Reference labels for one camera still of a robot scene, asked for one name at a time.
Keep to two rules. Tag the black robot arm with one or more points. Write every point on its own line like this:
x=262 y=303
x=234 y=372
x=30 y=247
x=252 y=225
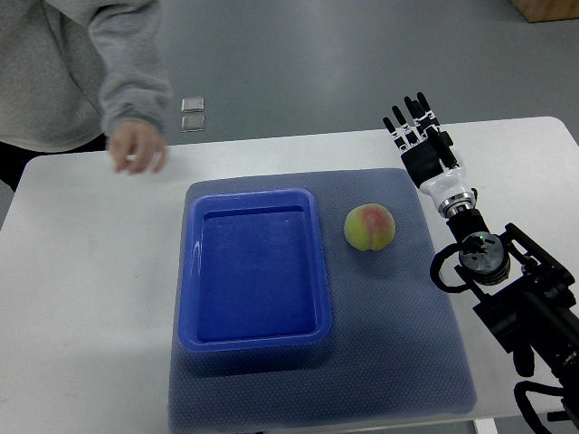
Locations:
x=524 y=294

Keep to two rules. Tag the person's bare hand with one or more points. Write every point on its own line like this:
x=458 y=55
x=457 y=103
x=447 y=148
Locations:
x=136 y=147

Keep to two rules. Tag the lower metal floor plate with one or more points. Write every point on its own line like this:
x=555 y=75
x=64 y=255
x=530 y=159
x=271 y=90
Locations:
x=193 y=123

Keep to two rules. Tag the blue grey textured mat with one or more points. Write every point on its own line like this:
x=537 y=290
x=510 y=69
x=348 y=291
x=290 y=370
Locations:
x=394 y=348

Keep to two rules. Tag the wooden box corner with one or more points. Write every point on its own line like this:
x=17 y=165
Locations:
x=542 y=11

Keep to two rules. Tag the blue plastic tray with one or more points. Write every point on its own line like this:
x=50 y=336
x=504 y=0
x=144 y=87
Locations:
x=254 y=274

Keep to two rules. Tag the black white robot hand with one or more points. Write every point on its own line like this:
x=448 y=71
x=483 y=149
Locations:
x=430 y=163

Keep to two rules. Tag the metal floor plate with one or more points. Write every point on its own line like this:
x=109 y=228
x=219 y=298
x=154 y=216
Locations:
x=193 y=123
x=192 y=104

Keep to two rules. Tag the grey sweatshirt torso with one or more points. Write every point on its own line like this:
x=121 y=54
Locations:
x=50 y=79

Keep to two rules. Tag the green red peach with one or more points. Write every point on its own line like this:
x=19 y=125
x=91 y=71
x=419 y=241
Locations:
x=369 y=227

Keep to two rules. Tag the upper metal floor plate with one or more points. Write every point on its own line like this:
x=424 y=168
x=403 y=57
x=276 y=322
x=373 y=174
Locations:
x=192 y=104

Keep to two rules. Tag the grey sweatshirt sleeve forearm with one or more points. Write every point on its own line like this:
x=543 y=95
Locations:
x=136 y=86

